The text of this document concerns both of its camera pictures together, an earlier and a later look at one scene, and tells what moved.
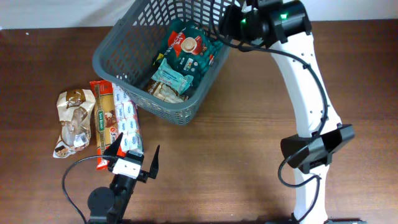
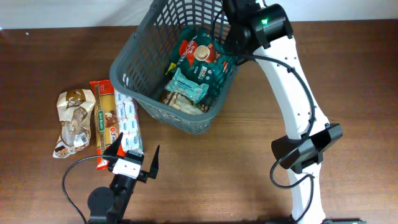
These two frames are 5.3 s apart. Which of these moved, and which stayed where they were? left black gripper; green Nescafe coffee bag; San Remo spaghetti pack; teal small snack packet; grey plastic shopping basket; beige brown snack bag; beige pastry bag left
Moved: grey plastic shopping basket; beige brown snack bag; teal small snack packet; green Nescafe coffee bag
Stayed: San Remo spaghetti pack; left black gripper; beige pastry bag left
